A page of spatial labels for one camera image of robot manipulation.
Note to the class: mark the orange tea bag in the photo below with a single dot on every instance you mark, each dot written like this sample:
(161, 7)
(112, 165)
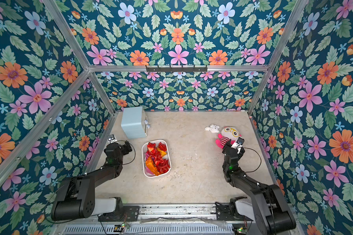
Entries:
(152, 167)

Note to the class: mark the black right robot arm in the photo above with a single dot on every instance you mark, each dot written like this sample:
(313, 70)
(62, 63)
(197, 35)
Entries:
(268, 207)

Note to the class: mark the red foil tea bag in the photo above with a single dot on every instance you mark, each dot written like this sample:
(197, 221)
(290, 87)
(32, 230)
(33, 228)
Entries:
(161, 146)
(151, 147)
(163, 167)
(154, 153)
(158, 160)

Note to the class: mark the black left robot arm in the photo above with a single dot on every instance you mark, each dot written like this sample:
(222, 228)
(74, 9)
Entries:
(76, 199)

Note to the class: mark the yellow tea bag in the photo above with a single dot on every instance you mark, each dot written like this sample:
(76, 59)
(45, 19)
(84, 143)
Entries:
(162, 153)

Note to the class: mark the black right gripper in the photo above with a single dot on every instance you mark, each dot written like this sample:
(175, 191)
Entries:
(234, 147)

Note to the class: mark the white plastic storage box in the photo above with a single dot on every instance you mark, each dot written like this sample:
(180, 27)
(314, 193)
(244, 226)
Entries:
(167, 157)

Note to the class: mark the small white plush bunny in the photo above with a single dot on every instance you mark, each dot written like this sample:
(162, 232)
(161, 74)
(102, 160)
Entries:
(215, 129)

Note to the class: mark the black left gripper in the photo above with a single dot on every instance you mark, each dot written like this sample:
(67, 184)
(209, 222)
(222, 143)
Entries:
(125, 151)

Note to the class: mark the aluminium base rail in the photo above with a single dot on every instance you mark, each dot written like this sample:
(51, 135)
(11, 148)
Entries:
(166, 219)

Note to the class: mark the pink striped plush doll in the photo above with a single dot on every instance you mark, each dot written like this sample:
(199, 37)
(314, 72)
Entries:
(227, 134)

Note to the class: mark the black wall hook rail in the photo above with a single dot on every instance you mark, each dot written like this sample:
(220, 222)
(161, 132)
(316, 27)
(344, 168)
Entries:
(172, 69)

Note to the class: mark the light blue drawer cabinet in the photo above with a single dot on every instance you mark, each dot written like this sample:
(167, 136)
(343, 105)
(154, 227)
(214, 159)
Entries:
(134, 122)

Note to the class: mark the aluminium corner post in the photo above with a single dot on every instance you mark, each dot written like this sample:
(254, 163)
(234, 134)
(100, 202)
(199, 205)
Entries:
(289, 27)

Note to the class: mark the pink tea bag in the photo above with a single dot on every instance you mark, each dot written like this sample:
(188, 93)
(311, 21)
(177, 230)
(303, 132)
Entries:
(147, 171)

